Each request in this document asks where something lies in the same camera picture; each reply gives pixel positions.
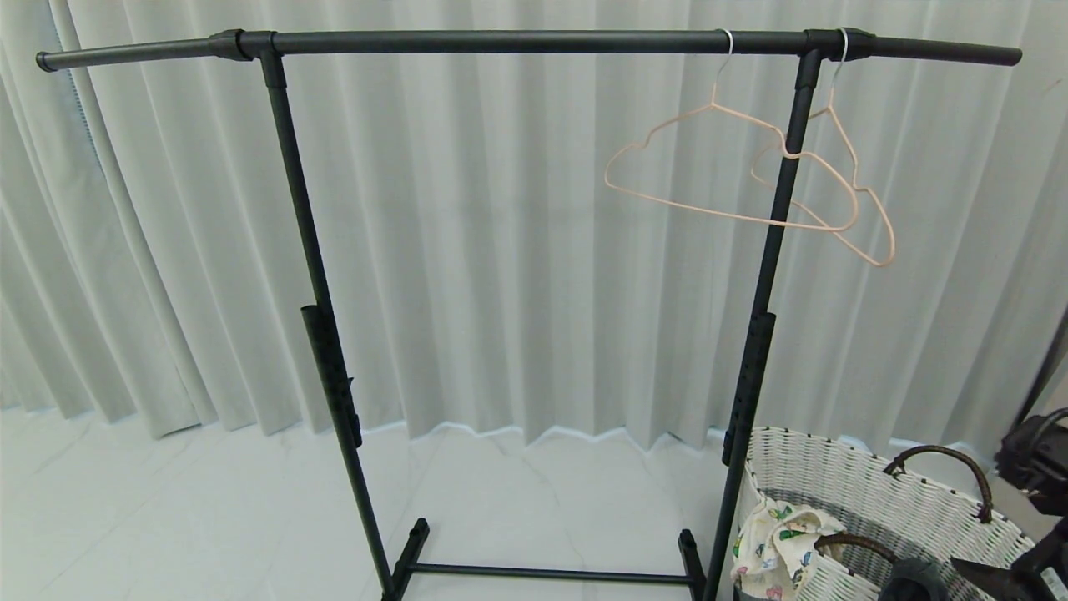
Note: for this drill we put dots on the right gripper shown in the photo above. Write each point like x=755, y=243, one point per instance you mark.
x=1047, y=568

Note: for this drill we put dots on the pink clothes hanger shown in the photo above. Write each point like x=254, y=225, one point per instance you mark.
x=831, y=104
x=712, y=105

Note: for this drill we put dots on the white laundry basket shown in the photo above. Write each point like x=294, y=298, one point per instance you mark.
x=876, y=492

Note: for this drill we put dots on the black clothes rack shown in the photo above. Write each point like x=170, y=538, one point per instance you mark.
x=534, y=42

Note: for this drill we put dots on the cream printed garment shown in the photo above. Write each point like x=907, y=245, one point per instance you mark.
x=780, y=542

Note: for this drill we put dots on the white curtain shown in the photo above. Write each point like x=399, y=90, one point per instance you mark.
x=501, y=250

